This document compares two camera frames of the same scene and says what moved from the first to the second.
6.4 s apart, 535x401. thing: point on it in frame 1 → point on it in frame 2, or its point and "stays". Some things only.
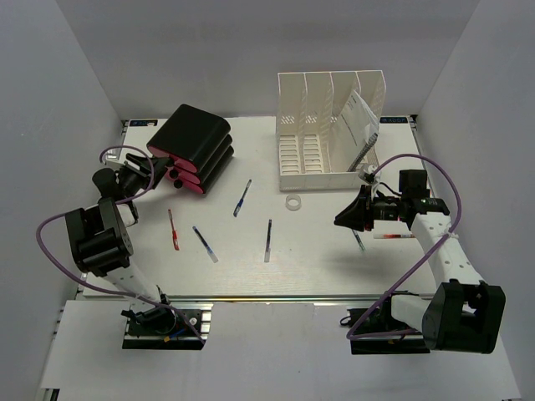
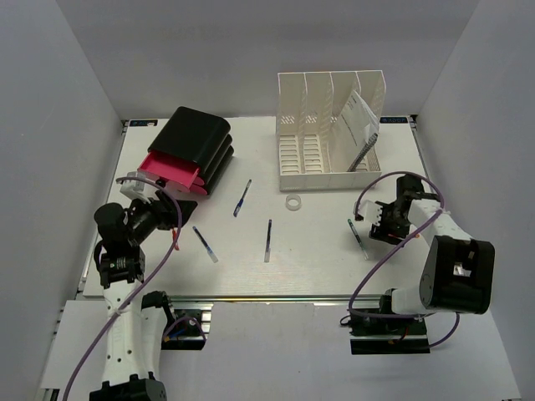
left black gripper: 160,163 → 165,210
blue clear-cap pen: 209,251 stays
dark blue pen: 267,251 stays
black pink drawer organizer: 197,144 stays
